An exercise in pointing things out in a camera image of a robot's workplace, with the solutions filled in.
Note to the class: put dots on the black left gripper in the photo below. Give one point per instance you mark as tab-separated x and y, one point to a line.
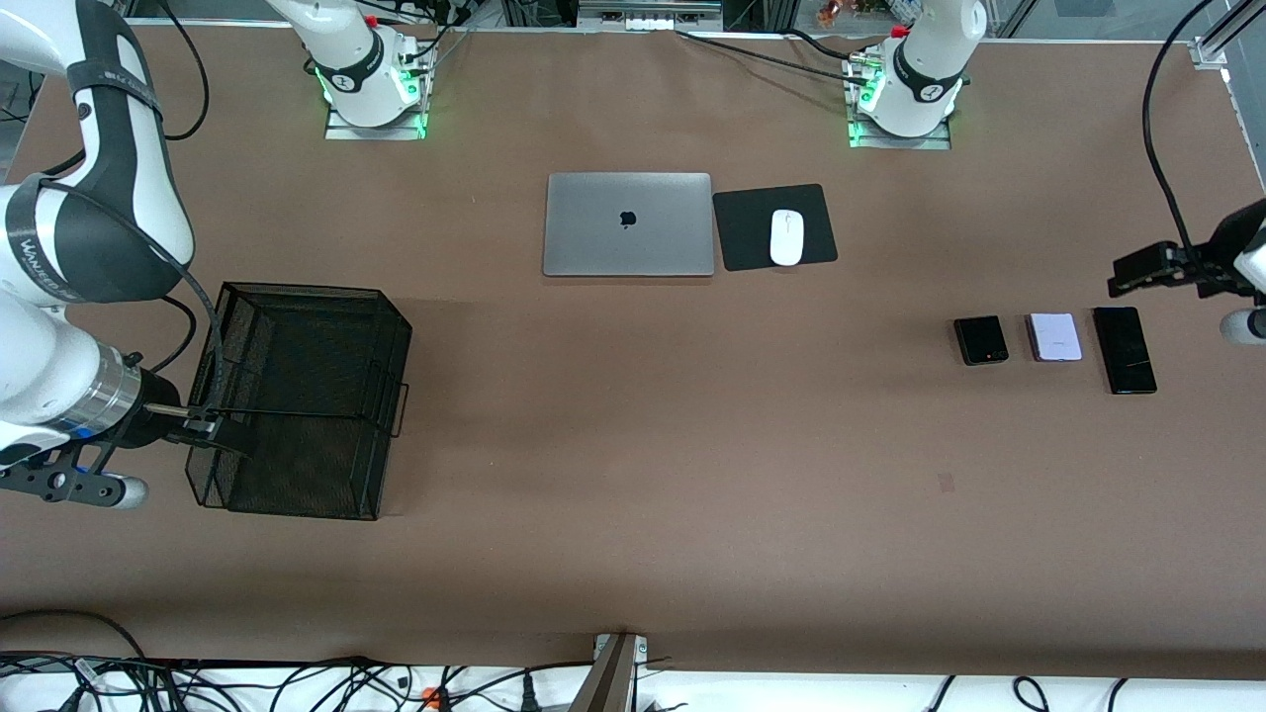
1208	267

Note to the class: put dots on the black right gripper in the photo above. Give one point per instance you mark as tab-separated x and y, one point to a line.
150	418

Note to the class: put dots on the long black smartphone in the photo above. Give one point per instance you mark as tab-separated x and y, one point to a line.
1125	351

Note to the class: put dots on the lilac flip phone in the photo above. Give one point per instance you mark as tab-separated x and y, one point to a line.
1053	337

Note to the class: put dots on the black flip phone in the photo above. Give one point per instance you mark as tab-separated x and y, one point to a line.
981	340

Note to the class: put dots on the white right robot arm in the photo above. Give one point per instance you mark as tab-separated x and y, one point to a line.
119	198

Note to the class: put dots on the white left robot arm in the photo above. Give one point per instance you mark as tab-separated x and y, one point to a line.
920	69

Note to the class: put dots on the white computer mouse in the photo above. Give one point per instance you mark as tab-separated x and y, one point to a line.
787	237

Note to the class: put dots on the black mouse pad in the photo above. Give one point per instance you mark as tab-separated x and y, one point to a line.
742	227

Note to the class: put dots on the silver closed laptop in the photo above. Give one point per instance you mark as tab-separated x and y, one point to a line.
593	242

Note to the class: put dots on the grey power strip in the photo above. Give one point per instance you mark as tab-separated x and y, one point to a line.
648	15

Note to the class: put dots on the black right camera mount bracket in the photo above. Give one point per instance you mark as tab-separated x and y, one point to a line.
49	480

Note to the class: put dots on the aluminium frame rail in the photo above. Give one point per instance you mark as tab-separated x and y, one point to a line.
1248	119

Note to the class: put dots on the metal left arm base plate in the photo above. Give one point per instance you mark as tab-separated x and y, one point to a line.
940	141

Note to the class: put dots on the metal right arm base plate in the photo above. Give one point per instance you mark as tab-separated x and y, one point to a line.
341	129

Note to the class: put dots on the aluminium table edge bracket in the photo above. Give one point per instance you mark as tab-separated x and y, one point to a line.
608	672

